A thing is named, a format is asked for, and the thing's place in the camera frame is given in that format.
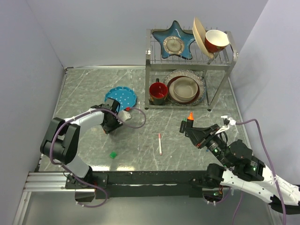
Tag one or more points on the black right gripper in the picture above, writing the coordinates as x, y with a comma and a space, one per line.
197, 135

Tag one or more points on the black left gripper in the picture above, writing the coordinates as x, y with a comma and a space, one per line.
117, 124

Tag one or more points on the black orange-tipped highlighter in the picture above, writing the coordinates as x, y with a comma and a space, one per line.
190, 120

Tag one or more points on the black green-tipped highlighter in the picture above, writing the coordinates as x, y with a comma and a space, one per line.
183, 125

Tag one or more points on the green highlighter cap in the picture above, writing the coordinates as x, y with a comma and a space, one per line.
113, 155

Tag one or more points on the white pink-tipped marker pen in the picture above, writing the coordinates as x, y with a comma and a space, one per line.
160, 144

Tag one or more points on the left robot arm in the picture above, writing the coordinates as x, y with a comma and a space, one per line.
61, 140

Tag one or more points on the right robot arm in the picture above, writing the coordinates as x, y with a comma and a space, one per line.
240, 169

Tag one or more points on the blue polka dot plate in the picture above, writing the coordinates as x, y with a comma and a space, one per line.
124, 95

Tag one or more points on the beige bowl on lower shelf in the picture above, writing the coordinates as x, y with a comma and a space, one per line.
183, 90

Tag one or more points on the dark red plate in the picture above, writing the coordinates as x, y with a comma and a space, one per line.
195, 98

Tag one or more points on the dark floral red mug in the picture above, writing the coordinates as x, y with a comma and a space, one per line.
158, 92

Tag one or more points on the stainless steel dish rack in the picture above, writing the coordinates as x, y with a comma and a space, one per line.
158, 68

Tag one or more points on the red and white bowl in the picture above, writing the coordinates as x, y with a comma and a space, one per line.
216, 40

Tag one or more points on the blue star-shaped dish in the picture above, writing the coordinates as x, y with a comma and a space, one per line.
175, 41

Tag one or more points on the cream plate on rack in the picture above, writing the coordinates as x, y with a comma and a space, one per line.
199, 35

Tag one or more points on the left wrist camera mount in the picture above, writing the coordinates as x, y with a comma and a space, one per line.
124, 116

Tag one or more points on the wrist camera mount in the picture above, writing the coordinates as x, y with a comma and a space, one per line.
228, 122
124, 116

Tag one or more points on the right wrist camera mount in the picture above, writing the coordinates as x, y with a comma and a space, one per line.
228, 122

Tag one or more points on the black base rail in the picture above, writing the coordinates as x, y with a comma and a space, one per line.
156, 183

